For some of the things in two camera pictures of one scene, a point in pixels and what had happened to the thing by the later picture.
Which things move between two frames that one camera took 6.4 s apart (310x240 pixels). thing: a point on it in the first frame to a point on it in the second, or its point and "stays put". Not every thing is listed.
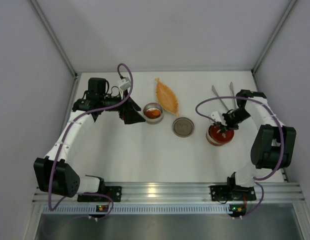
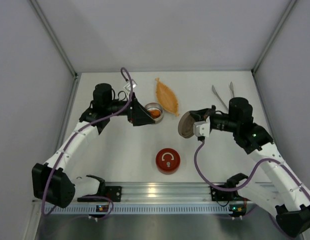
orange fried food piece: [152, 114] stays put
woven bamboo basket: [166, 97] stays put
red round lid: [216, 137] to [168, 159]
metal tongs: [232, 92] stays put
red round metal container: [216, 137] to [167, 172]
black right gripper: [226, 120] to [207, 116]
